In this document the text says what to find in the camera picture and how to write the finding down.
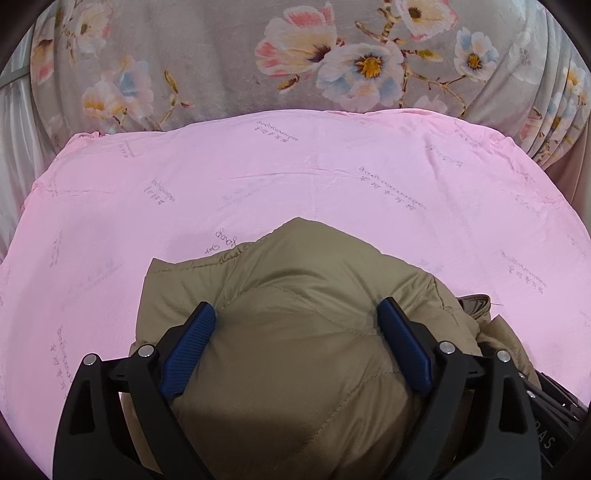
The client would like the khaki quilted puffer jacket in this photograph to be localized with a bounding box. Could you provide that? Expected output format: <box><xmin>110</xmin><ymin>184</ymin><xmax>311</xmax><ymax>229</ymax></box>
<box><xmin>135</xmin><ymin>218</ymin><xmax>537</xmax><ymax>479</ymax></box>

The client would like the pink printed bed sheet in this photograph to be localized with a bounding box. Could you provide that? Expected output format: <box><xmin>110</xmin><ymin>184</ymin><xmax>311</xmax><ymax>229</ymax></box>
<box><xmin>1</xmin><ymin>109</ymin><xmax>590</xmax><ymax>472</ymax></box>

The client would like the grey floral quilt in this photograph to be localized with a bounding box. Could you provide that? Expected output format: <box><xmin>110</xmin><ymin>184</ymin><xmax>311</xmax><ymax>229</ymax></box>
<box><xmin>30</xmin><ymin>0</ymin><xmax>590</xmax><ymax>167</ymax></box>

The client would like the white satin curtain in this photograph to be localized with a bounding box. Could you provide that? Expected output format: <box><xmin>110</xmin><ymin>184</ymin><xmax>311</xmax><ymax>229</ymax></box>
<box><xmin>0</xmin><ymin>33</ymin><xmax>55</xmax><ymax>256</ymax></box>

